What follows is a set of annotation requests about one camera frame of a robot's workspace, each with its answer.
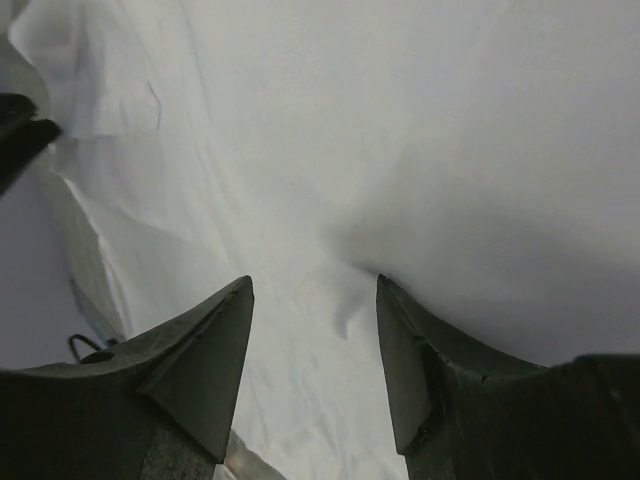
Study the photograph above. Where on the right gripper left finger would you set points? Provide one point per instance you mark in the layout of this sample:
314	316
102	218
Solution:
158	406

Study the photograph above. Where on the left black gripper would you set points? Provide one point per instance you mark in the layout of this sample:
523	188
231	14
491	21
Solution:
23	136

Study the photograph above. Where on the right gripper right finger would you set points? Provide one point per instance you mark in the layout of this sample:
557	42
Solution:
463	410

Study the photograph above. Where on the white long sleeve shirt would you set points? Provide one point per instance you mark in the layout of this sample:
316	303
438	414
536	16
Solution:
483	154

